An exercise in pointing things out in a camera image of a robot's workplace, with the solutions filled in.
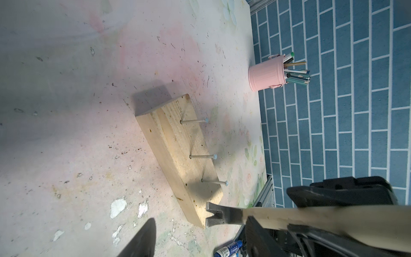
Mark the steel nail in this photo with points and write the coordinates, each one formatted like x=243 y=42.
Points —
x=226 y=183
x=206 y=120
x=213 y=157

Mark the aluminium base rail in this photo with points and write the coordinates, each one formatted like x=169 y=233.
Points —
x=266 y=197

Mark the steel nail middle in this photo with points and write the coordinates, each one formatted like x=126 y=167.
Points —
x=213 y=157

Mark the pink pen holder bucket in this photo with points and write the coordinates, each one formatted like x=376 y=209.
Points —
x=268 y=74

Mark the blue white tube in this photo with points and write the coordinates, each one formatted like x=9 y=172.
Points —
x=230 y=250

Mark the wooden block with nails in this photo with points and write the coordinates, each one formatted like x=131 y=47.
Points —
x=172 y=143

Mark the steel nail far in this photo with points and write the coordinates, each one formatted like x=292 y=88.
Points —
x=206 y=120

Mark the steel nail near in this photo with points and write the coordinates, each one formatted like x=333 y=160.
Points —
x=226 y=183

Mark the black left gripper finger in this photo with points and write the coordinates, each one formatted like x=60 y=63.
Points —
x=143 y=243

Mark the steel claw hammer wooden handle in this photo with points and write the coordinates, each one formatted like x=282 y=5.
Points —
x=381 y=226

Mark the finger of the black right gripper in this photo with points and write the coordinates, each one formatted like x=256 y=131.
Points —
x=306 y=241
x=347 y=191

